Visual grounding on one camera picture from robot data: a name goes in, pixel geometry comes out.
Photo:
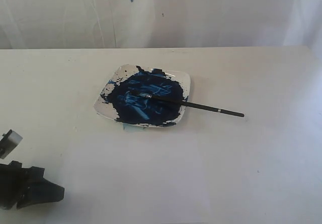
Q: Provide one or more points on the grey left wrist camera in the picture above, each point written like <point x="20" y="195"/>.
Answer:
<point x="9" y="141"/>

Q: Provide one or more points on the white plate with blue paint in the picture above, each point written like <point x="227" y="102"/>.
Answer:
<point x="116" y="102"/>

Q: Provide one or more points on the black paintbrush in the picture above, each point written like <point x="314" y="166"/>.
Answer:
<point x="187" y="104"/>

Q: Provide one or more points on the white paper sheet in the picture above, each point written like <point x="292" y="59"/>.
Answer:
<point x="141" y="177"/>

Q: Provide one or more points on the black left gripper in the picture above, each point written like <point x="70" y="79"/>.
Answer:
<point x="24" y="187"/>

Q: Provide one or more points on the white backdrop curtain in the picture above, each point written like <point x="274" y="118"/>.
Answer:
<point x="27" y="24"/>

